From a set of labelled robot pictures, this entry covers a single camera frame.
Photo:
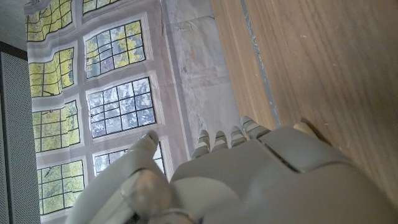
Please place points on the printed window backdrop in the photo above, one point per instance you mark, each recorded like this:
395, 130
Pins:
124, 74

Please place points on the dark perforated panel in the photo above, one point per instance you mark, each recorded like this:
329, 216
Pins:
18, 130

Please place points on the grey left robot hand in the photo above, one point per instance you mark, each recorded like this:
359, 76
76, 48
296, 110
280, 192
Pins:
255, 180

